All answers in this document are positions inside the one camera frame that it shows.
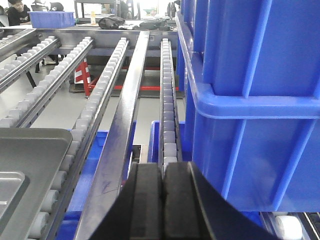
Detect blue bin under rack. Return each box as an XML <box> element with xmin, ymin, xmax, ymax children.
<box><xmin>56</xmin><ymin>120</ymin><xmax>186</xmax><ymax>240</ymax></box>

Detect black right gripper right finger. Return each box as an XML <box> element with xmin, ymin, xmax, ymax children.
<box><xmin>164</xmin><ymin>161</ymin><xmax>277</xmax><ymax>240</ymax></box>

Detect seated person black shirt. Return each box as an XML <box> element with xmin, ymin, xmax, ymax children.
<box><xmin>7</xmin><ymin>0</ymin><xmax>31</xmax><ymax>26</ymax></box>

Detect large silver base tray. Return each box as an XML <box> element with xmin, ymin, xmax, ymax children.
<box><xmin>0</xmin><ymin>128</ymin><xmax>73</xmax><ymax>240</ymax></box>

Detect stacked blue crate right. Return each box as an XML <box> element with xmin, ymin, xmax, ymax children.
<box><xmin>177</xmin><ymin>15</ymin><xmax>320</xmax><ymax>212</ymax></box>

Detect upper stacked blue crate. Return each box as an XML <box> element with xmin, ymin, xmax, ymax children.
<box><xmin>181</xmin><ymin>0</ymin><xmax>320</xmax><ymax>98</ymax></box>

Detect stacked blue crate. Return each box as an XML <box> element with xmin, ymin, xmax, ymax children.
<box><xmin>177</xmin><ymin>15</ymin><xmax>320</xmax><ymax>212</ymax></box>
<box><xmin>181</xmin><ymin>0</ymin><xmax>320</xmax><ymax>98</ymax></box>

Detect blue bin on far table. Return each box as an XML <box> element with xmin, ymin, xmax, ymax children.
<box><xmin>28</xmin><ymin>11</ymin><xmax>75</xmax><ymax>29</ymax></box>

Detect small silver ribbed tray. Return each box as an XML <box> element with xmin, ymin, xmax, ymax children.
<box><xmin>0</xmin><ymin>171</ymin><xmax>30</xmax><ymax>229</ymax></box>

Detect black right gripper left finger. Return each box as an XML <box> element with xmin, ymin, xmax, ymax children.
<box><xmin>90</xmin><ymin>163</ymin><xmax>162</xmax><ymax>240</ymax></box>

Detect black bag on table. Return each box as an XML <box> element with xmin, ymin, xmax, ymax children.
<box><xmin>98</xmin><ymin>16</ymin><xmax>125</xmax><ymax>30</ymax></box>

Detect red white floor stand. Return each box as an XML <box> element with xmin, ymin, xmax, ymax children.
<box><xmin>73</xmin><ymin>57</ymin><xmax>180</xmax><ymax>99</ymax></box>

